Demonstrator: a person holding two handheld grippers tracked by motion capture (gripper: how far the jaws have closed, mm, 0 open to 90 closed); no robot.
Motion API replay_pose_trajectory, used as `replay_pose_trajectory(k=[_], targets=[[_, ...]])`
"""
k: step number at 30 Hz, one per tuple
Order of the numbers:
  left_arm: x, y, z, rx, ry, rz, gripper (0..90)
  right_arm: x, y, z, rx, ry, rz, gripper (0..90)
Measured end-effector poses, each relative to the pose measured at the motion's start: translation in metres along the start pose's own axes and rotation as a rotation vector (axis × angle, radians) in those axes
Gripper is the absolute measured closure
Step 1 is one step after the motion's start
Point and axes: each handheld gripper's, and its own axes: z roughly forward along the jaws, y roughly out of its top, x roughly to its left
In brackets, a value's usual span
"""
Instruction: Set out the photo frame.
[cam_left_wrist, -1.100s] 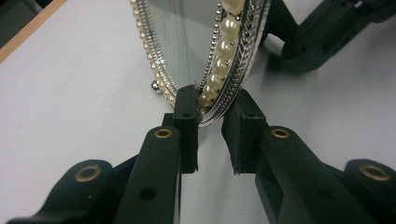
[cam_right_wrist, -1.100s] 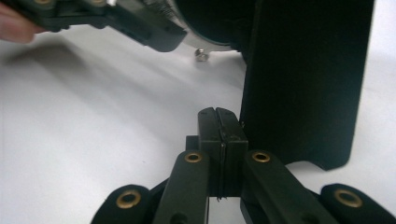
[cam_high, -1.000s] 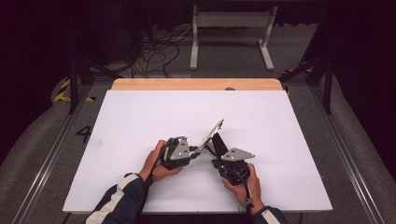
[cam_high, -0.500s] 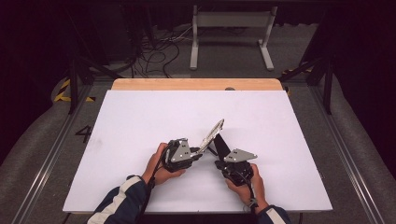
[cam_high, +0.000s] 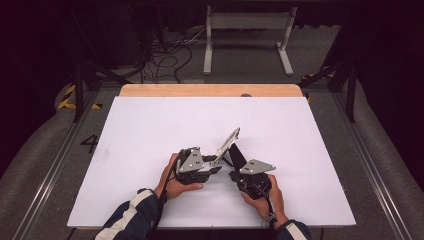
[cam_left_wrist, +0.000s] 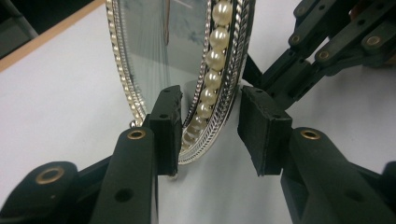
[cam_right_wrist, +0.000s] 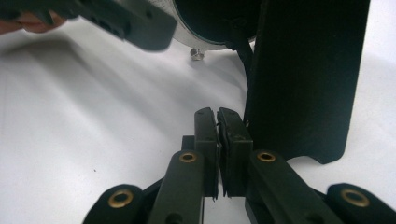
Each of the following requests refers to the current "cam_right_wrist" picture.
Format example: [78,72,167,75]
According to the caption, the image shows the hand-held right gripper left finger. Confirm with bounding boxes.
[181,106,221,199]

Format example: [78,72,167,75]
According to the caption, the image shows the black cloth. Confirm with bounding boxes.
[174,0,372,165]

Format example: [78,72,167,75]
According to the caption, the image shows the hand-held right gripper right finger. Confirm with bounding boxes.
[217,106,254,199]

